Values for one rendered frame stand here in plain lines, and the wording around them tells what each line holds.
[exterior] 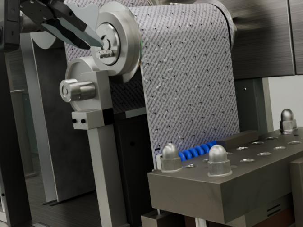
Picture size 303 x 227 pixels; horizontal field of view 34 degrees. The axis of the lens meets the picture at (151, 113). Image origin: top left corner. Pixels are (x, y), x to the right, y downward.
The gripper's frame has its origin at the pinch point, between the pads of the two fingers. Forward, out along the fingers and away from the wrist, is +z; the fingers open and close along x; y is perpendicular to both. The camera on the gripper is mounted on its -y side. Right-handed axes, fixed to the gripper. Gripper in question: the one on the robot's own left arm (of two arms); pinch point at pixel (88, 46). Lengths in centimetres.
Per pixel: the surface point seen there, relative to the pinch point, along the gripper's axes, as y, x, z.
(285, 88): 143, 151, 234
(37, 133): -9.6, 36.5, 15.9
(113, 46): 2.5, -1.2, 3.7
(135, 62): 1.3, -3.9, 7.3
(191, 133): -3.3, -5.0, 24.7
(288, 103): 134, 150, 242
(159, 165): -13.5, -9.4, 16.8
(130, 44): 3.1, -4.4, 4.8
